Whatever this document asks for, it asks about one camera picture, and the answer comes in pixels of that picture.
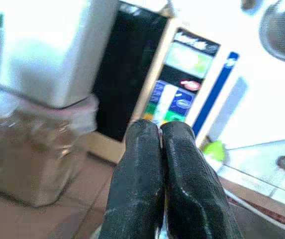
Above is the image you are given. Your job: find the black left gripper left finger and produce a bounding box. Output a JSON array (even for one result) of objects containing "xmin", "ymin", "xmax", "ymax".
[{"xmin": 101, "ymin": 119, "xmax": 166, "ymax": 239}]

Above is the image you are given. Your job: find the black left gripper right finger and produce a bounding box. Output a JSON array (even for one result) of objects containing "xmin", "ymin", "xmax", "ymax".
[{"xmin": 160, "ymin": 121, "xmax": 243, "ymax": 239}]

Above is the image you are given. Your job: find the small white bottle green cap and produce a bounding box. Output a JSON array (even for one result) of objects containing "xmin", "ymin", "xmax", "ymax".
[{"xmin": 201, "ymin": 138, "xmax": 227, "ymax": 163}]

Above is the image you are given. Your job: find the stainless steel sink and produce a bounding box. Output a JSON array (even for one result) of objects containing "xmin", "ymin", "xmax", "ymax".
[{"xmin": 228, "ymin": 191, "xmax": 285, "ymax": 239}]

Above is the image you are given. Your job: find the beige water ionizer appliance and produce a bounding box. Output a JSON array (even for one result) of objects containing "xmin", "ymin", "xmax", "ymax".
[{"xmin": 87, "ymin": 0, "xmax": 249, "ymax": 166}]

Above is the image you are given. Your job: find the clear jar with brown contents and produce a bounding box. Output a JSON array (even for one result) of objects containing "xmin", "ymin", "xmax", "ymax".
[{"xmin": 0, "ymin": 92, "xmax": 100, "ymax": 209}]

